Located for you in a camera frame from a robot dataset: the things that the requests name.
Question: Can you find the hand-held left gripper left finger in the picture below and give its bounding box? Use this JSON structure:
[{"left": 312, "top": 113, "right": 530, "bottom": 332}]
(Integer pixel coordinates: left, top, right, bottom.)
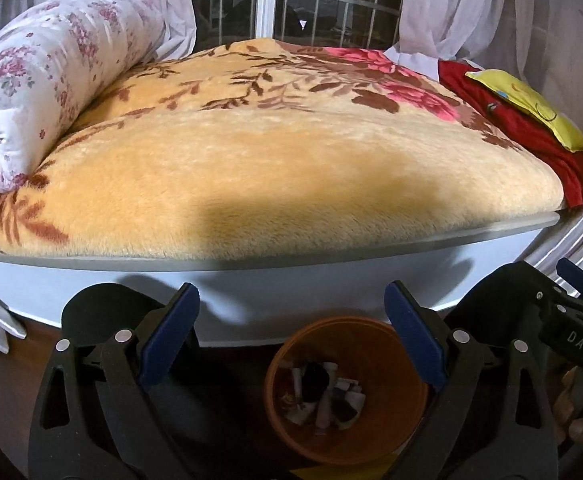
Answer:
[{"left": 28, "top": 282, "right": 202, "bottom": 480}]

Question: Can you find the white and dark wrapper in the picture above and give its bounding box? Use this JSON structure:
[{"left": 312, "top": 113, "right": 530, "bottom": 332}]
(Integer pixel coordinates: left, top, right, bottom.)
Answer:
[{"left": 332, "top": 377, "right": 367, "bottom": 428}]

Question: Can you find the person's right hand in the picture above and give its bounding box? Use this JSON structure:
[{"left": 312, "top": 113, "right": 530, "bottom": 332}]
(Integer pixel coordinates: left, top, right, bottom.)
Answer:
[{"left": 554, "top": 365, "right": 583, "bottom": 448}]

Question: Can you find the window with metal grille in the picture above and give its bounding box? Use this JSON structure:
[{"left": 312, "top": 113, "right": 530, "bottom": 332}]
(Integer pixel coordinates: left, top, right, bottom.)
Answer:
[{"left": 186, "top": 0, "right": 408, "bottom": 54}]

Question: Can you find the yellow pillow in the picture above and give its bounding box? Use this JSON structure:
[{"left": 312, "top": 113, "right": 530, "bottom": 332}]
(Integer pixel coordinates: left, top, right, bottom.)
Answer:
[{"left": 464, "top": 69, "right": 583, "bottom": 152}]

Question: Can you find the white floral quilt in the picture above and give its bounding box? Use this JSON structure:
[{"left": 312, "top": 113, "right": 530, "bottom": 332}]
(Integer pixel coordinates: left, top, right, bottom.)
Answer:
[{"left": 0, "top": 0, "right": 173, "bottom": 206}]

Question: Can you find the red cloth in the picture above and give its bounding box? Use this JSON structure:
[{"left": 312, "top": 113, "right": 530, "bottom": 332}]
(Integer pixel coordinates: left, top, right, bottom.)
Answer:
[{"left": 439, "top": 60, "right": 583, "bottom": 209}]

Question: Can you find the floral yellow plush blanket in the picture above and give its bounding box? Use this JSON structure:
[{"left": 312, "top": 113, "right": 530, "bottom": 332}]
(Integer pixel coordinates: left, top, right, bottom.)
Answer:
[{"left": 0, "top": 37, "right": 569, "bottom": 261}]

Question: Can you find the pale green tube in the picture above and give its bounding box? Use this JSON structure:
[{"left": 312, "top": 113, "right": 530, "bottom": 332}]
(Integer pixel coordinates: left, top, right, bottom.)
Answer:
[{"left": 314, "top": 387, "right": 336, "bottom": 435}]

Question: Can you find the white bed frame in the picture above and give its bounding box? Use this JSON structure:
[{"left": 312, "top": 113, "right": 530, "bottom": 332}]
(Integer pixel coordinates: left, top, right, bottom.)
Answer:
[{"left": 0, "top": 212, "right": 572, "bottom": 350}]

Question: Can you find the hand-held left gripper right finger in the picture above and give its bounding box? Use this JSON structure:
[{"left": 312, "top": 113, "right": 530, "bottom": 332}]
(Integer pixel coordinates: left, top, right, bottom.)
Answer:
[{"left": 384, "top": 281, "right": 562, "bottom": 480}]

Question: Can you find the small black item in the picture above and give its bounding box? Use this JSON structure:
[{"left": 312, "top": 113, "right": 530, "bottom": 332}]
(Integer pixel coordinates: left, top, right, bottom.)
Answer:
[{"left": 302, "top": 362, "right": 333, "bottom": 403}]

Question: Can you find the orange plastic bin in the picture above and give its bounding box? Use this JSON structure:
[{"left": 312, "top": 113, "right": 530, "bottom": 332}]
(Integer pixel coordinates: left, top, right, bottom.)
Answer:
[{"left": 264, "top": 316, "right": 430, "bottom": 466}]

